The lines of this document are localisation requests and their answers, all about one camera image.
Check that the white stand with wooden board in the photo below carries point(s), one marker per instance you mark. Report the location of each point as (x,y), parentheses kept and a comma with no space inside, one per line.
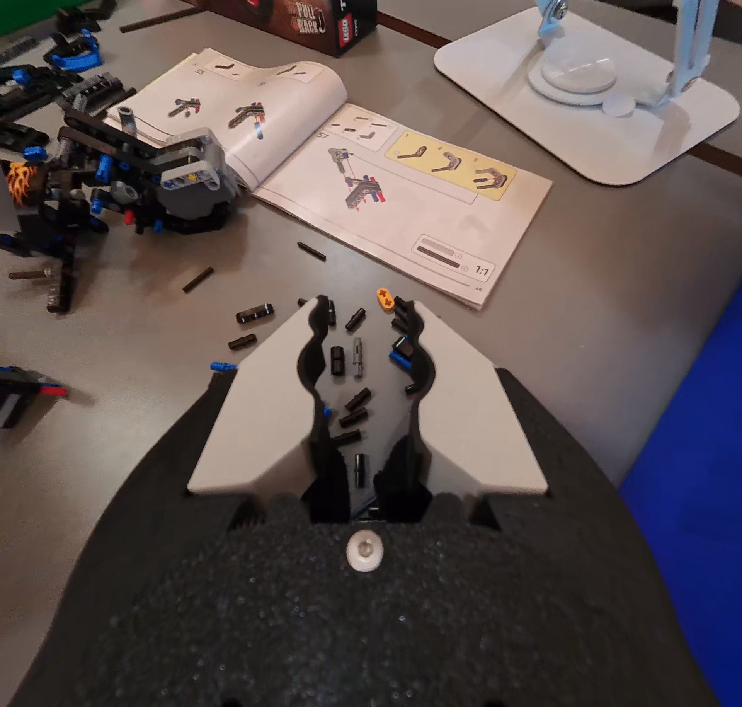
(579,139)

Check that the lego set box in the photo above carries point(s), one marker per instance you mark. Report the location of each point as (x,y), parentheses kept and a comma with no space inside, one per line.
(261,5)

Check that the blue plastic bin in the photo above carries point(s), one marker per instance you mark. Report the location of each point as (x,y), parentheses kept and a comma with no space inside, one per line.
(684,515)

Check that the partly built lego truck chassis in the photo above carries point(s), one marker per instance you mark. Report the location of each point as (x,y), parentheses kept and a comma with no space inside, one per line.
(185,185)

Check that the long black lego axle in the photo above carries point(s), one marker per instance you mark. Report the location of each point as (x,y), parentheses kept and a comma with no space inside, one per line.
(162,20)

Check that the black lego beam assembly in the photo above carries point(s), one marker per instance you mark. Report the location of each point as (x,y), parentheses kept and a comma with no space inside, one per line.
(17,394)

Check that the pile of small lego pieces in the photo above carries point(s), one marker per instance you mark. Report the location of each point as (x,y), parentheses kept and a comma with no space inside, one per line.
(358,356)

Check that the group of lego beams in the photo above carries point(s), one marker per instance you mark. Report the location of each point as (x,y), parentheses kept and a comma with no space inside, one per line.
(75,57)

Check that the open instruction booklet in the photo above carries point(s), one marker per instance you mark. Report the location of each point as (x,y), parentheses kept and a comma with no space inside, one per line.
(377,197)

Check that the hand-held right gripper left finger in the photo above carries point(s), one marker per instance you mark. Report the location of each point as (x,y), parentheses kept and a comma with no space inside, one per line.
(255,428)

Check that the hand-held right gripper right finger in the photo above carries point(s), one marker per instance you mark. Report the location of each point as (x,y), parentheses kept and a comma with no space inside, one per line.
(481,428)

